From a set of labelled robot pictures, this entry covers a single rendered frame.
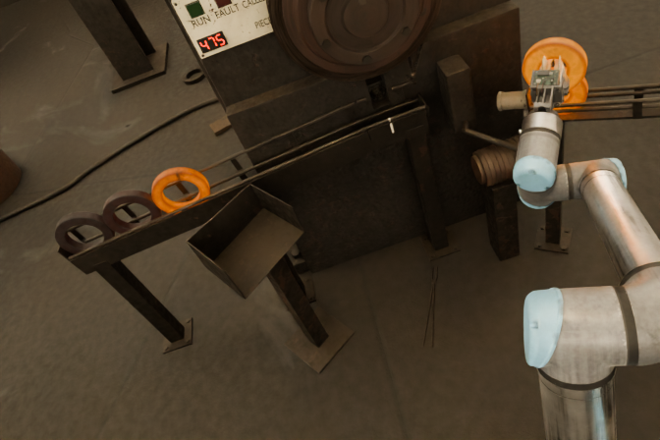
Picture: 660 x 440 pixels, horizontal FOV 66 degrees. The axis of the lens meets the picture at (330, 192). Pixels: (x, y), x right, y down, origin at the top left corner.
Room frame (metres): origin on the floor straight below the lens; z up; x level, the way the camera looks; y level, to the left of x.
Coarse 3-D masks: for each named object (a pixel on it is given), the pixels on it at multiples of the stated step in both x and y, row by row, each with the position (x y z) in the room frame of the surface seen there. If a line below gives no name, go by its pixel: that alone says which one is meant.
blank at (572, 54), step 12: (540, 48) 1.04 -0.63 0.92; (552, 48) 1.02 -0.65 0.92; (564, 48) 1.00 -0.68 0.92; (576, 48) 0.99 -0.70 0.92; (528, 60) 1.06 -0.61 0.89; (540, 60) 1.04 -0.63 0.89; (564, 60) 1.00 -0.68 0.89; (576, 60) 0.99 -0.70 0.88; (528, 72) 1.06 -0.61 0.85; (576, 72) 0.98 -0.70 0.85; (576, 84) 0.98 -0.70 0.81
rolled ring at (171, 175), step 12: (180, 168) 1.38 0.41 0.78; (156, 180) 1.37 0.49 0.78; (168, 180) 1.36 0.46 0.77; (180, 180) 1.36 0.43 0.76; (192, 180) 1.36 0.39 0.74; (204, 180) 1.36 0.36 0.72; (156, 192) 1.36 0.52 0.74; (204, 192) 1.36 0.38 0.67; (156, 204) 1.36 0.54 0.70; (168, 204) 1.36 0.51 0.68; (180, 204) 1.38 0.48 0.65
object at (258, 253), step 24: (240, 192) 1.23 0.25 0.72; (264, 192) 1.18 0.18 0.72; (216, 216) 1.17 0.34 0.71; (240, 216) 1.20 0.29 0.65; (264, 216) 1.21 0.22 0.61; (288, 216) 1.12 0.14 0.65; (192, 240) 1.12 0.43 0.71; (216, 240) 1.15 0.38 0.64; (240, 240) 1.16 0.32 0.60; (264, 240) 1.11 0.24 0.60; (288, 240) 1.07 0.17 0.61; (216, 264) 0.98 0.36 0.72; (240, 264) 1.07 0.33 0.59; (264, 264) 1.03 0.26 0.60; (240, 288) 0.99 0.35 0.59; (288, 288) 1.08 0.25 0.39; (312, 312) 1.09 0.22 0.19; (312, 336) 1.07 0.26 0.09; (336, 336) 1.08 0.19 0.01; (312, 360) 1.03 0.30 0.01
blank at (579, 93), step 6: (582, 84) 1.05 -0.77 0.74; (570, 90) 1.07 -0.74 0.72; (576, 90) 1.06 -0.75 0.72; (582, 90) 1.05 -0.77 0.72; (564, 96) 1.10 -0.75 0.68; (570, 96) 1.07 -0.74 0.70; (576, 96) 1.06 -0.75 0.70; (582, 96) 1.05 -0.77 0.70; (564, 102) 1.08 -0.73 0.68; (570, 102) 1.07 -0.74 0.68; (558, 108) 1.09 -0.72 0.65; (564, 108) 1.08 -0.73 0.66; (564, 114) 1.08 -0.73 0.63
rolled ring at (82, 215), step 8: (64, 216) 1.42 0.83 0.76; (72, 216) 1.40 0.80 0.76; (80, 216) 1.39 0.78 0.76; (88, 216) 1.39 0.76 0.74; (96, 216) 1.40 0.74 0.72; (64, 224) 1.39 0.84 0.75; (72, 224) 1.39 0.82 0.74; (80, 224) 1.39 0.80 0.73; (88, 224) 1.38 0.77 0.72; (96, 224) 1.38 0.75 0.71; (104, 224) 1.38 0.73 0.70; (56, 232) 1.39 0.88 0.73; (64, 232) 1.39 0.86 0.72; (104, 232) 1.38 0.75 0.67; (112, 232) 1.38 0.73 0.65; (56, 240) 1.39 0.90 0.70; (64, 240) 1.39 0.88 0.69; (72, 240) 1.42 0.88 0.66; (104, 240) 1.39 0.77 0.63; (64, 248) 1.40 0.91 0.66; (72, 248) 1.39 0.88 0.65; (80, 248) 1.39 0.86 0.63
